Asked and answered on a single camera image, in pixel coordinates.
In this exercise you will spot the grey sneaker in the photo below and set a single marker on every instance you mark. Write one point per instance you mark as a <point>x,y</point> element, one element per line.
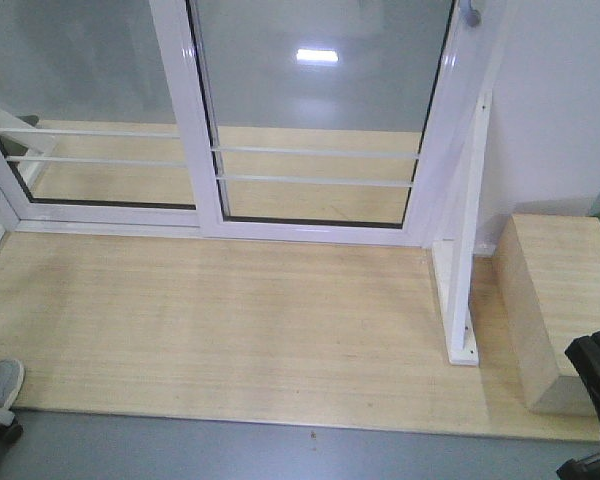
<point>12,373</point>

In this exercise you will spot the white triangular support brace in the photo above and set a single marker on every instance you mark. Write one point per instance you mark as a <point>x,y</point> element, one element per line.
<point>453,247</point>

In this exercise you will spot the wooden floor platform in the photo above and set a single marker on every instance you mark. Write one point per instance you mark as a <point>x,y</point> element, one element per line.
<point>293,333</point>

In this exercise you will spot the grey metal door handle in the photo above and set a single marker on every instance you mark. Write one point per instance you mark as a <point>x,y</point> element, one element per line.
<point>470,14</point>

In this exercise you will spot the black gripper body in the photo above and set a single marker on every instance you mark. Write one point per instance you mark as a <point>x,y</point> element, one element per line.
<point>587,468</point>

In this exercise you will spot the white sliding glass door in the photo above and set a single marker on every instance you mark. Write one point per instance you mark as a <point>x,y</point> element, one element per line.
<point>316,115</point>

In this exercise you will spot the white door frame post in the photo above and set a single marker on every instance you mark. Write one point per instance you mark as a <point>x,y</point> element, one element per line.
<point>452,158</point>

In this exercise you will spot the white fixed glass door panel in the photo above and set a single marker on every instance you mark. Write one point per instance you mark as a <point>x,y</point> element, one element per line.
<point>102,126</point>

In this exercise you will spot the light wooden box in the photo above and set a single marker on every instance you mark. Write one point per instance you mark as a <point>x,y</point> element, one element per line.
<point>548,271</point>

